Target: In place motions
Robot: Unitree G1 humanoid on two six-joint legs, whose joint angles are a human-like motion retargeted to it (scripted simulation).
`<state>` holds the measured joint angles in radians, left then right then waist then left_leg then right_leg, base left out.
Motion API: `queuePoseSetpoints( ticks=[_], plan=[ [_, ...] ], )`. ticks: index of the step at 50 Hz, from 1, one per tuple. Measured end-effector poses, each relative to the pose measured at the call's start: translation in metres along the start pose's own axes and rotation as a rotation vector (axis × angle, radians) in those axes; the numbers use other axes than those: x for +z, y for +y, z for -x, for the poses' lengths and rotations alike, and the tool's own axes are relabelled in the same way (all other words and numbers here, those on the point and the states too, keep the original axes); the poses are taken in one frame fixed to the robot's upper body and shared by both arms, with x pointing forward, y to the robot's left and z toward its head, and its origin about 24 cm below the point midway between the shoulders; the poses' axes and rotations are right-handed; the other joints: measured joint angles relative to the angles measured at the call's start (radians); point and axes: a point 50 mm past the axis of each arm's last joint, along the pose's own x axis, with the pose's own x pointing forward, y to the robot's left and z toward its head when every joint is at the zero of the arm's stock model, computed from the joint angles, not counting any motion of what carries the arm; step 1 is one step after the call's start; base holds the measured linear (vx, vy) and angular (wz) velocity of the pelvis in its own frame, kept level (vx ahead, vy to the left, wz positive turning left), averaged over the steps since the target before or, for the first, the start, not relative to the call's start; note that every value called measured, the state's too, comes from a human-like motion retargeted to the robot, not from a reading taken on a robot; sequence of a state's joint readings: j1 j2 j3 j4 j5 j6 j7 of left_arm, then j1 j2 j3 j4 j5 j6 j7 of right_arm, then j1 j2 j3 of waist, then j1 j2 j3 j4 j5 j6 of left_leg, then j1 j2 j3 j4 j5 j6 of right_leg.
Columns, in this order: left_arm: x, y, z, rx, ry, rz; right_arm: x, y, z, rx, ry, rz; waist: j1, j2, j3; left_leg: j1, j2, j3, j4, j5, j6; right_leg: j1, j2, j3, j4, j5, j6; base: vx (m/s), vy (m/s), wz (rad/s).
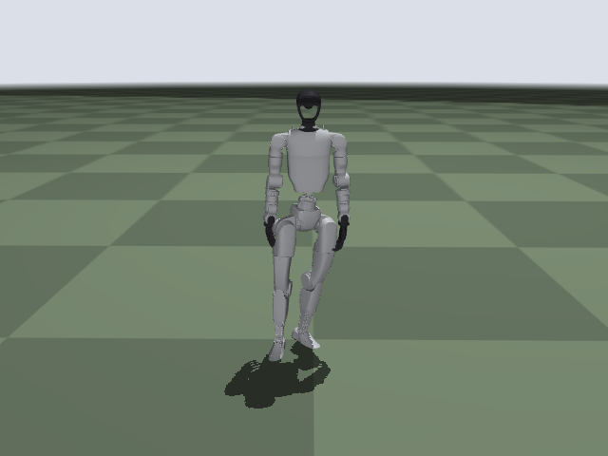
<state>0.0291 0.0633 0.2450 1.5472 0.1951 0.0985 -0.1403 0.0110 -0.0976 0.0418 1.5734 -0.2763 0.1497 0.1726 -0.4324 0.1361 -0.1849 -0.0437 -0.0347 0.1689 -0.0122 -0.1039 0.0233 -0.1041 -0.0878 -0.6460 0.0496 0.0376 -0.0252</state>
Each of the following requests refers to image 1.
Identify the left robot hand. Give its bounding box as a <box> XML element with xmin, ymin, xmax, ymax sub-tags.
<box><xmin>332</xmin><ymin>215</ymin><xmax>350</xmax><ymax>252</ymax></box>

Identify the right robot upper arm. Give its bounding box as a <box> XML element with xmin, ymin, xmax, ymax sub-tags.
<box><xmin>269</xmin><ymin>132</ymin><xmax>288</xmax><ymax>188</ymax></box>

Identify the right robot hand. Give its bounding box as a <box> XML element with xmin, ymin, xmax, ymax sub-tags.
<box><xmin>264</xmin><ymin>216</ymin><xmax>276</xmax><ymax>248</ymax></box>

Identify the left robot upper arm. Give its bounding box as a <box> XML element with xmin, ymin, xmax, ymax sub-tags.
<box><xmin>329</xmin><ymin>132</ymin><xmax>350</xmax><ymax>188</ymax></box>

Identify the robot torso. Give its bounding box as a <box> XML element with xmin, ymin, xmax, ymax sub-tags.
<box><xmin>286</xmin><ymin>125</ymin><xmax>332</xmax><ymax>232</ymax></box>

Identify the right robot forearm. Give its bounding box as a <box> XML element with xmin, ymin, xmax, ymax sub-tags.
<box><xmin>263</xmin><ymin>174</ymin><xmax>279</xmax><ymax>224</ymax></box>

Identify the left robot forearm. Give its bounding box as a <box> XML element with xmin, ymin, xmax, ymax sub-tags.
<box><xmin>335</xmin><ymin>176</ymin><xmax>351</xmax><ymax>222</ymax></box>

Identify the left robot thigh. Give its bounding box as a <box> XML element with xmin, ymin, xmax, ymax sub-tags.
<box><xmin>301</xmin><ymin>214</ymin><xmax>337</xmax><ymax>290</ymax></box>

